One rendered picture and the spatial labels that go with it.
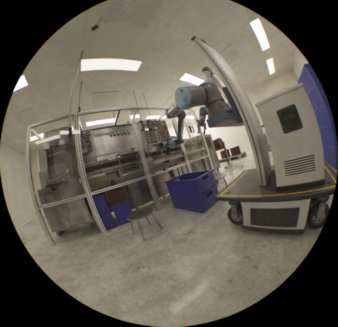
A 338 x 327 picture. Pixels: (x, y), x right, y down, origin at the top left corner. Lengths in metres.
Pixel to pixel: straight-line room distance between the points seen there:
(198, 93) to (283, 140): 0.58
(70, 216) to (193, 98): 2.19
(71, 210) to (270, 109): 2.45
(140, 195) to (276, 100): 2.08
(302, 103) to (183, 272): 1.13
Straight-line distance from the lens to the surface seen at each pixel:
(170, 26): 2.28
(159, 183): 2.18
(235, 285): 0.73
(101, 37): 2.18
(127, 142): 2.35
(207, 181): 1.40
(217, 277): 0.76
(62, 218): 2.19
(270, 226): 0.85
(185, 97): 0.73
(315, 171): 0.77
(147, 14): 2.10
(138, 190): 2.03
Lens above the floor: 0.67
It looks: 3 degrees up
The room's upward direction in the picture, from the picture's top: 17 degrees counter-clockwise
